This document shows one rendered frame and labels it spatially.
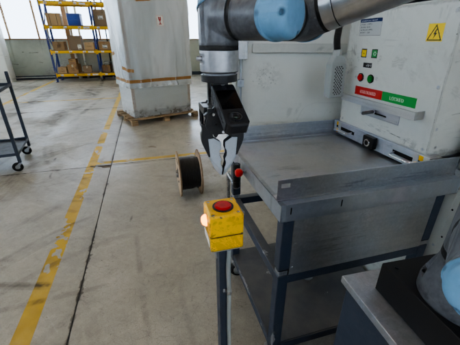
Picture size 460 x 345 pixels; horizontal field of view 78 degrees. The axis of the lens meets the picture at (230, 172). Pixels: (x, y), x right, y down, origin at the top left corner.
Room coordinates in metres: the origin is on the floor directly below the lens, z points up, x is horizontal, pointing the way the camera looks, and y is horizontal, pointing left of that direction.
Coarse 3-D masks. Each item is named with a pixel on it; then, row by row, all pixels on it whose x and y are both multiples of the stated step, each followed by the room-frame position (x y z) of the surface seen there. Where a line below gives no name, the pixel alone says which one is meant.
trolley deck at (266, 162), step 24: (264, 144) 1.22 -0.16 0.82; (288, 144) 1.22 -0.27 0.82; (312, 144) 1.22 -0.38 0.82; (336, 144) 1.22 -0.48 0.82; (360, 144) 1.22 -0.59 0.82; (240, 168) 1.06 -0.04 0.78; (264, 168) 0.96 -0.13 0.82; (288, 168) 0.96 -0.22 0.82; (312, 168) 0.96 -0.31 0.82; (336, 168) 0.96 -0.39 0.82; (360, 168) 0.96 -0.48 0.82; (264, 192) 0.81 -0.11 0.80; (360, 192) 0.77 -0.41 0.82; (384, 192) 0.79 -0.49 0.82; (408, 192) 0.81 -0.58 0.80; (432, 192) 0.84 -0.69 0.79; (456, 192) 0.87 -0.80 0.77; (288, 216) 0.70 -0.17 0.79; (312, 216) 0.72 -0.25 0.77
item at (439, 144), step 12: (432, 0) 1.00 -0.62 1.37; (444, 0) 0.96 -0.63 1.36; (456, 48) 0.90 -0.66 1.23; (456, 60) 0.90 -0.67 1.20; (456, 72) 0.91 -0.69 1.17; (444, 84) 0.90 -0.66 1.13; (456, 84) 0.91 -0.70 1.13; (444, 96) 0.90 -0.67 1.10; (456, 96) 0.92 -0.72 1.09; (444, 108) 0.91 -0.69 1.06; (456, 108) 0.92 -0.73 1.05; (444, 120) 0.91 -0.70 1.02; (456, 120) 0.93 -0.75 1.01; (432, 132) 0.90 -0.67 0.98; (444, 132) 0.92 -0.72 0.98; (456, 132) 0.93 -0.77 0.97; (432, 144) 0.91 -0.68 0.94; (444, 144) 0.92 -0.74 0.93; (456, 144) 0.94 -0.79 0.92
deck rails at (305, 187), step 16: (256, 128) 1.29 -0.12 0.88; (272, 128) 1.31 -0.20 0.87; (288, 128) 1.34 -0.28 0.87; (304, 128) 1.36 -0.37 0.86; (320, 128) 1.38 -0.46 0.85; (432, 160) 0.87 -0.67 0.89; (448, 160) 0.89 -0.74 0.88; (320, 176) 0.76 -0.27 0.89; (336, 176) 0.77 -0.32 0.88; (352, 176) 0.79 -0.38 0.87; (368, 176) 0.80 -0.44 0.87; (384, 176) 0.82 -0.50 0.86; (400, 176) 0.84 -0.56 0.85; (416, 176) 0.86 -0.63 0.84; (432, 176) 0.88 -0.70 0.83; (448, 176) 0.89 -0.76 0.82; (288, 192) 0.73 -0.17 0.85; (304, 192) 0.74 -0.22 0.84; (320, 192) 0.76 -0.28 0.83; (336, 192) 0.77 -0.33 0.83
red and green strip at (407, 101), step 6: (360, 90) 1.26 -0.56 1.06; (366, 90) 1.22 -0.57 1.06; (372, 90) 1.19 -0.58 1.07; (378, 90) 1.16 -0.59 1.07; (366, 96) 1.22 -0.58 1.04; (372, 96) 1.18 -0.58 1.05; (378, 96) 1.15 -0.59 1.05; (384, 96) 1.12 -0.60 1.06; (390, 96) 1.10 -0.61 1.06; (396, 96) 1.07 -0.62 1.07; (402, 96) 1.04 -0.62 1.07; (390, 102) 1.09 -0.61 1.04; (396, 102) 1.06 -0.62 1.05; (402, 102) 1.04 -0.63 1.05; (408, 102) 1.01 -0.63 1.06; (414, 102) 0.99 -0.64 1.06; (414, 108) 0.99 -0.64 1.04
